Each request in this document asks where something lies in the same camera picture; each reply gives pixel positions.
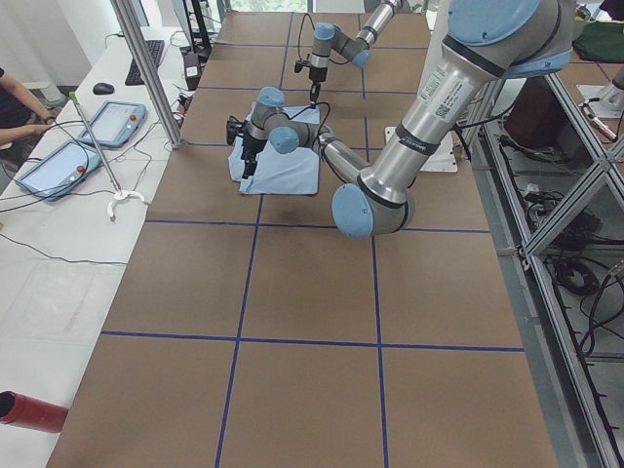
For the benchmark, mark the black computer mouse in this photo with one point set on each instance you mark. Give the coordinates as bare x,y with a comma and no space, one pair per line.
103,89

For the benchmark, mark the black power adapter box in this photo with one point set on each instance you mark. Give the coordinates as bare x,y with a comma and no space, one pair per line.
192,70

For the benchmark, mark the light blue t-shirt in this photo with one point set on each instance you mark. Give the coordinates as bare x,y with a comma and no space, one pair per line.
295,173

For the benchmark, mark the blue teach pendant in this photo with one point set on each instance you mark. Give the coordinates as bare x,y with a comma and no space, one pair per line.
116,121
60,171

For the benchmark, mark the aluminium frame post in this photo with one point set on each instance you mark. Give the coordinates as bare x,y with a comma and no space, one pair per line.
130,27

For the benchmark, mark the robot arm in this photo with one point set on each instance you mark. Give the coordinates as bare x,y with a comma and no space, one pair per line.
484,41
328,38

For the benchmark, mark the seated person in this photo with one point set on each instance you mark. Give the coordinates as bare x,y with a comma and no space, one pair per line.
23,115

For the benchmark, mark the red cylinder bottle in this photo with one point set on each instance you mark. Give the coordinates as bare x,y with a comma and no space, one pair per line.
30,413

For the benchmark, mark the reacher grabber stick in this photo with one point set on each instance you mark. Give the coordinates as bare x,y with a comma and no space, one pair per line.
120,194

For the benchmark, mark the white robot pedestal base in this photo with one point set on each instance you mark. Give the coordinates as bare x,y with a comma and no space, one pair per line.
439,146

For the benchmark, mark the blue teach pendant near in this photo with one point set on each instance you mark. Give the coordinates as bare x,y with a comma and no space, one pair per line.
60,171

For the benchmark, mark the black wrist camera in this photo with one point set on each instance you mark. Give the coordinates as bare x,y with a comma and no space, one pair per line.
234,128
300,64

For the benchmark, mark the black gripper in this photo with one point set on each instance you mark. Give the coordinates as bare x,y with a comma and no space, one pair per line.
318,74
252,145

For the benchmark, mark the blue teach pendant far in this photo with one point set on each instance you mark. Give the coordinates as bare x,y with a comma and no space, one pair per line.
116,121

